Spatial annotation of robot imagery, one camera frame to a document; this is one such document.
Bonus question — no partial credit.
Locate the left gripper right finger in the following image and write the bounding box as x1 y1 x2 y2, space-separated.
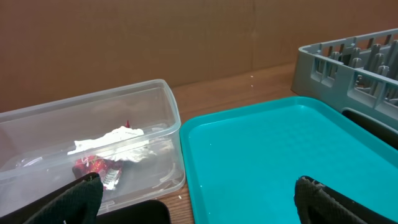
294 176 397 224

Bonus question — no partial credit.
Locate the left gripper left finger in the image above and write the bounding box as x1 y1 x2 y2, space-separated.
1 172 103 224

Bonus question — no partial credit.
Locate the red snack wrapper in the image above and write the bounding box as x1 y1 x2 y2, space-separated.
72 120 131 191

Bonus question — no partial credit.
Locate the white napkin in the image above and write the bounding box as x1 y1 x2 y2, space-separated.
67 126 156 162

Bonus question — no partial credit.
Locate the grey dishwasher rack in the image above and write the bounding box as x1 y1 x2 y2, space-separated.
291 29 397 130

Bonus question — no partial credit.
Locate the black plastic tray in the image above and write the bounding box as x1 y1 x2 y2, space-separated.
96 200 172 224

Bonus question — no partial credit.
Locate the teal serving tray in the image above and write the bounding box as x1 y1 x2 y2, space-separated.
180 96 397 223

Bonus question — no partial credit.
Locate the clear plastic bin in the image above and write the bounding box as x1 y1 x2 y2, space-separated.
1 79 185 215

